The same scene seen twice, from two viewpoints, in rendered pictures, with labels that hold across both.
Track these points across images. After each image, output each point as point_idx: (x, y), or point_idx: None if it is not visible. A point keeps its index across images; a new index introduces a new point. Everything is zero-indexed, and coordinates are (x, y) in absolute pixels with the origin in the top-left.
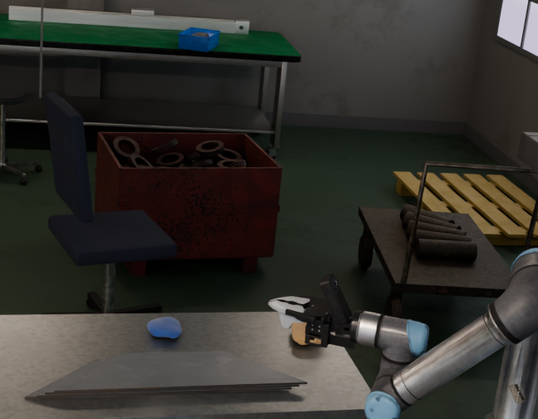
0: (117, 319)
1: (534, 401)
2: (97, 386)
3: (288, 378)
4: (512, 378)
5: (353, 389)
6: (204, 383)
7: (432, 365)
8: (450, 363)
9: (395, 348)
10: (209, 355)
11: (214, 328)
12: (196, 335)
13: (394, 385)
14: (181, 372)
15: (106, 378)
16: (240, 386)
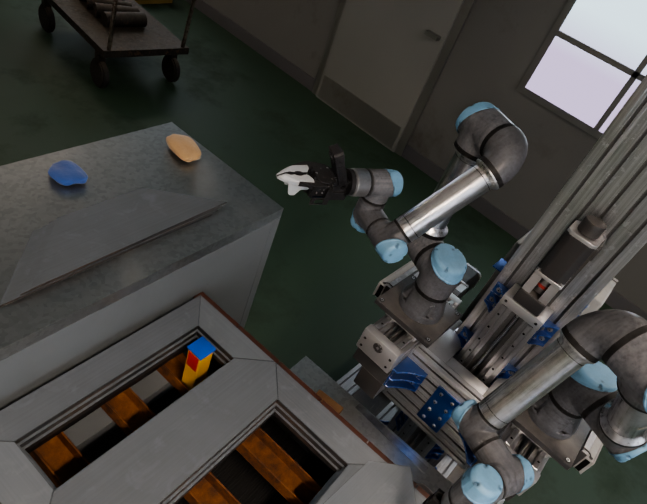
0: (9, 173)
1: None
2: (69, 267)
3: (212, 202)
4: None
5: (254, 196)
6: (156, 229)
7: (438, 214)
8: (452, 211)
9: (382, 196)
10: (134, 196)
11: (106, 161)
12: (98, 173)
13: (404, 232)
14: (128, 222)
15: (68, 254)
16: (184, 222)
